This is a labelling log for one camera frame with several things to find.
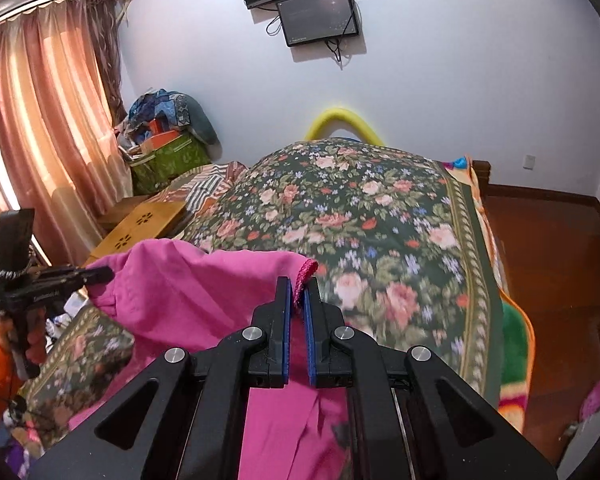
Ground pink pants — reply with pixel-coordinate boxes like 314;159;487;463
88;238;348;479

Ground left hand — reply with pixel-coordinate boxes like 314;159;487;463
0;308;46;364

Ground floral green quilt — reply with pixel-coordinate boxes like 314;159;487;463
27;139;503;446

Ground striped patchwork bedsheet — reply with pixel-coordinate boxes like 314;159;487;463
148;162;248;220

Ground pink window curtain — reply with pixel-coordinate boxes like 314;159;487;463
0;0;132;264

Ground green storage box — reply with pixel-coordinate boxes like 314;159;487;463
129;134;211;195

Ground pile of blue clothes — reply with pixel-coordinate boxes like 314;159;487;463
116;89;219;153

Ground yellow foam hoop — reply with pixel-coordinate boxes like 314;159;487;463
304;107;384;146

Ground white wall socket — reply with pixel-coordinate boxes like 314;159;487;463
524;155;535;170

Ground small black wall monitor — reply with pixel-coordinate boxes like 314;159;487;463
276;0;360;47

